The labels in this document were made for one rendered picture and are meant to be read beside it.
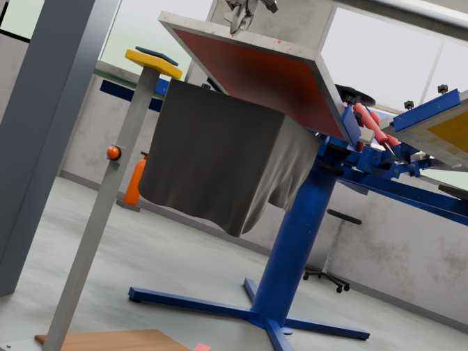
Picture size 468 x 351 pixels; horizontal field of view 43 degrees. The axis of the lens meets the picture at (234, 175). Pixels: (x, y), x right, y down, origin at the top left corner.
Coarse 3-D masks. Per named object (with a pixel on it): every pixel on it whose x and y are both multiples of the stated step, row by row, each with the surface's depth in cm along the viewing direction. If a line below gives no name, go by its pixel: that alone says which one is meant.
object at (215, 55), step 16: (176, 32) 205; (192, 48) 215; (208, 48) 207; (224, 48) 200; (208, 64) 226; (224, 64) 217; (240, 64) 209; (224, 80) 237; (240, 80) 228; (256, 80) 220; (240, 96) 251; (256, 96) 240
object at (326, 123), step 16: (240, 48) 193; (256, 64) 202; (272, 64) 195; (288, 64) 189; (304, 64) 183; (272, 80) 212; (288, 80) 204; (304, 80) 197; (272, 96) 231; (288, 96) 222; (304, 96) 214; (320, 96) 207; (288, 112) 243; (304, 112) 234; (320, 112) 225; (320, 128) 247; (336, 128) 237
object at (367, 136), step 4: (360, 128) 252; (364, 128) 252; (364, 132) 251; (368, 132) 251; (372, 132) 250; (360, 136) 251; (364, 136) 251; (368, 136) 250; (372, 136) 251; (360, 140) 254; (364, 140) 251; (368, 140) 250; (372, 140) 253
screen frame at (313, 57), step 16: (160, 16) 201; (176, 16) 198; (192, 32) 198; (208, 32) 192; (224, 32) 190; (240, 32) 188; (256, 48) 187; (272, 48) 183; (288, 48) 181; (304, 48) 179; (320, 64) 182; (320, 80) 191; (336, 96) 207; (336, 112) 216
